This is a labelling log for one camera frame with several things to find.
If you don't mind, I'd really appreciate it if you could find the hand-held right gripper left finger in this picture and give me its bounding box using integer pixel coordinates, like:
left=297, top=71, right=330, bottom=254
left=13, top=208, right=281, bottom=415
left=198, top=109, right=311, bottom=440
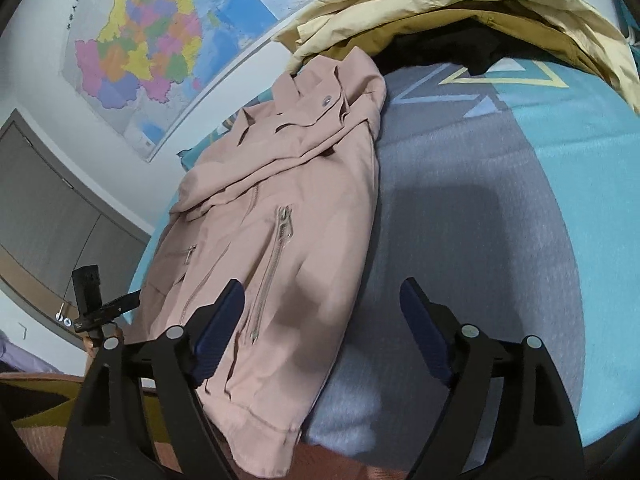
left=57, top=278, right=246, bottom=480

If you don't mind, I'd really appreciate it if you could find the black garment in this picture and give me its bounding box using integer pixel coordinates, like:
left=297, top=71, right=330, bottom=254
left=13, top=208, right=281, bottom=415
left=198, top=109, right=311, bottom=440
left=372, top=25, right=551, bottom=75

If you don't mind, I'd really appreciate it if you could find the grey wardrobe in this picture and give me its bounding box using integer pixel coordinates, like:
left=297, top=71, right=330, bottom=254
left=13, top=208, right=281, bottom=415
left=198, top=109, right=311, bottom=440
left=0, top=108, right=156, bottom=351

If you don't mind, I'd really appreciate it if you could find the colourful wall map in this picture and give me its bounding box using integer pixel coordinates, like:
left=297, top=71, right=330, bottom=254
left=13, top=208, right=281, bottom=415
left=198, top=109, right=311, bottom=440
left=60, top=0, right=371, bottom=163

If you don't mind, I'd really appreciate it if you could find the mustard brown garment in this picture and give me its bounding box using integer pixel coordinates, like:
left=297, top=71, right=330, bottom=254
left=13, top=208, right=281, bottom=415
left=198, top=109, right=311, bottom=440
left=320, top=7, right=601, bottom=73

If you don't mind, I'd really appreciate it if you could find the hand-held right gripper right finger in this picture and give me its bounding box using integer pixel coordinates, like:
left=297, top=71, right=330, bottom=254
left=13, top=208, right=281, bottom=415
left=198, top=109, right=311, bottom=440
left=399, top=277, right=586, bottom=480

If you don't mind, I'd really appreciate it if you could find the orange brown blanket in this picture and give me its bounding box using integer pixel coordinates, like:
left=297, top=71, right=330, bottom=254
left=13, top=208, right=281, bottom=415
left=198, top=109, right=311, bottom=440
left=0, top=370, right=431, bottom=480

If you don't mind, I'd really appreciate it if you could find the pink zip jacket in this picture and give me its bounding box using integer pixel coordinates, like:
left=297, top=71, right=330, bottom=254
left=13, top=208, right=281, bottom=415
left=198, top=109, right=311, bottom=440
left=127, top=46, right=387, bottom=478

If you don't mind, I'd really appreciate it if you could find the purple cloth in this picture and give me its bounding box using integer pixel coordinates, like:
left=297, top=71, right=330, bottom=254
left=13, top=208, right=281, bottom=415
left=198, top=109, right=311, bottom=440
left=0, top=330, right=66, bottom=376

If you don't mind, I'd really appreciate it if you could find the teal grey patterned bedsheet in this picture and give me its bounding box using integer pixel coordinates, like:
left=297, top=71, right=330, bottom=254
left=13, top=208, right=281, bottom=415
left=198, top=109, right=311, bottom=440
left=127, top=52, right=640, bottom=448

